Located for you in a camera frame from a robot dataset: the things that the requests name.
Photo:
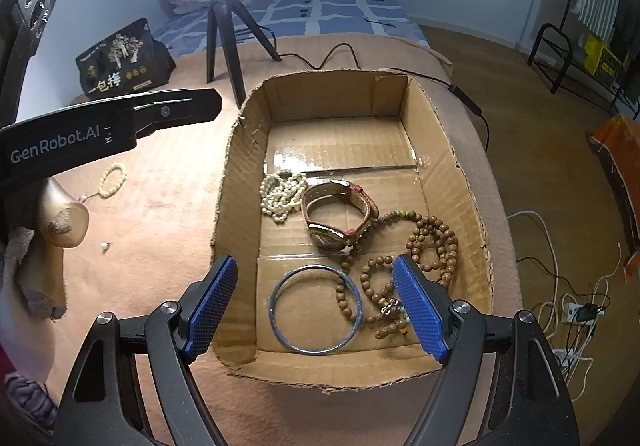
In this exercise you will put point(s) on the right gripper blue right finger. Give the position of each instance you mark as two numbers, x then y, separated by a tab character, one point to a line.
528	402

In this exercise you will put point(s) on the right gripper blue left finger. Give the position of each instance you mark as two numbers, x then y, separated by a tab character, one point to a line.
102	403

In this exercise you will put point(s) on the dark thin bangle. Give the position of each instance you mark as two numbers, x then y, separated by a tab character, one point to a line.
315	310

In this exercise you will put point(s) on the brown wooden bead mala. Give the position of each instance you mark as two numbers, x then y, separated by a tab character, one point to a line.
373	291

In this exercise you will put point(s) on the red strap wristwatch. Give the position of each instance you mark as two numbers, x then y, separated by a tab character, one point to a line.
337	213

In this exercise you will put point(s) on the gloved left hand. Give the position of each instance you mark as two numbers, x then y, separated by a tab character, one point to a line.
45	219

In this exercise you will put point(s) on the black printed package bag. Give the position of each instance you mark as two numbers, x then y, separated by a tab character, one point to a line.
130	60

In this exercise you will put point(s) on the black tripod stand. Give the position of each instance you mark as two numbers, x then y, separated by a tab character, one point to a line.
220	27

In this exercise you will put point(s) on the orange cloth covered box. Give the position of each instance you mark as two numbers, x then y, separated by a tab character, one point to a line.
616	144

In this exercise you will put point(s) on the blue checkered bed sheet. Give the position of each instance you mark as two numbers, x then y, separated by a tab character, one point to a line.
186	34

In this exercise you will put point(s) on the yellow box on rack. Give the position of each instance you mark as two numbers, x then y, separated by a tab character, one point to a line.
599	62

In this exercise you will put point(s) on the black clothes rack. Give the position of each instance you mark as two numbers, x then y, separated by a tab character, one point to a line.
558	54

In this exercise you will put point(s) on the white power strip with cables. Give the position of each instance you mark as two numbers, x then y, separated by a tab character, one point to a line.
580	312

